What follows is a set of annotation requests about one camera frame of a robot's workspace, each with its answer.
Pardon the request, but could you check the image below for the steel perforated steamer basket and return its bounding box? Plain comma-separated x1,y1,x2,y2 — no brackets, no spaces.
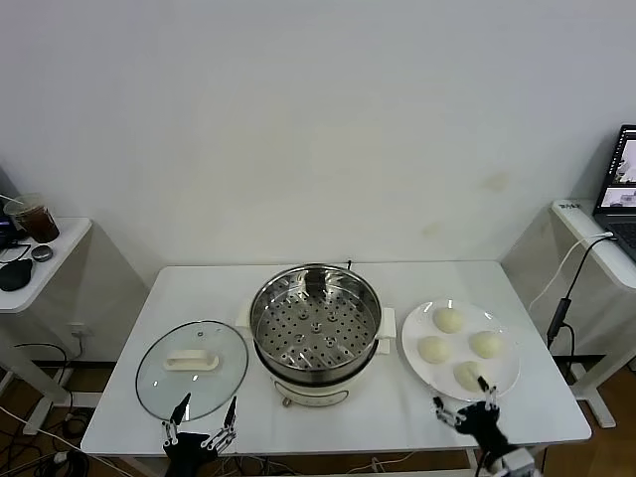
248,262,384,374

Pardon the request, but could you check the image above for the dark open laptop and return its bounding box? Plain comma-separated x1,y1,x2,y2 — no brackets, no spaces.
593,123,636,255

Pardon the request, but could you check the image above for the white work table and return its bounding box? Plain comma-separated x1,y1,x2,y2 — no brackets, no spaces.
79,259,593,477

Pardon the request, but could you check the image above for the thin black mouse cable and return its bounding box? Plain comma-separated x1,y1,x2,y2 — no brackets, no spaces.
0,239,32,263

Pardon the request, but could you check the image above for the white side table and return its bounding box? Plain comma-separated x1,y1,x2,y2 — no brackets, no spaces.
0,217,94,436

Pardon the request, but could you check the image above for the white laptop cable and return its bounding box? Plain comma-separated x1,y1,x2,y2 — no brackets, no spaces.
528,231,616,310

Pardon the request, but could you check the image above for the plastic cup of iced coffee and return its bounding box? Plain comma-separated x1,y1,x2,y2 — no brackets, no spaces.
3,193,61,243

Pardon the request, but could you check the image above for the glass lid with cream handle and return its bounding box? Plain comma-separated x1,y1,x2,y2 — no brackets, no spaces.
134,319,249,423

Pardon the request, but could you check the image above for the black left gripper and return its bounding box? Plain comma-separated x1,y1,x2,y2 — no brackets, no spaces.
161,392,239,477

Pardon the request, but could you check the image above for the black cable with adapter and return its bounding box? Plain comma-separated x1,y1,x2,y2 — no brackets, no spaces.
546,236,620,387

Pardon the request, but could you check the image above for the black looped floor cable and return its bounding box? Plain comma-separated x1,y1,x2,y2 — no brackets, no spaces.
14,341,74,394

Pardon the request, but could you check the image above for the white steamed baozi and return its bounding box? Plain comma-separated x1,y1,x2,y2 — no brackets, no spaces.
432,306,465,335
452,361,493,395
468,330,506,359
416,335,452,365

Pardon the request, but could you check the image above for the white desk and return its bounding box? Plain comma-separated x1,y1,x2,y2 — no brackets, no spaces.
550,200,636,428

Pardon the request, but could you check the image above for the white round plate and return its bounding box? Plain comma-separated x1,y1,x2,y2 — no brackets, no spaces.
400,297,522,403

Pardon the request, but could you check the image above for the black computer mouse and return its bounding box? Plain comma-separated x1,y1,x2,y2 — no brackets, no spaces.
0,258,35,292

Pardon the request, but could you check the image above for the cream electric cooking pot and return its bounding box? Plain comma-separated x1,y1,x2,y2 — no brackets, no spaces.
236,297,398,409

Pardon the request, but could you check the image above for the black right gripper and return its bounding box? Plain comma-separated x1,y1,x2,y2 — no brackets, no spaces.
430,376,511,454

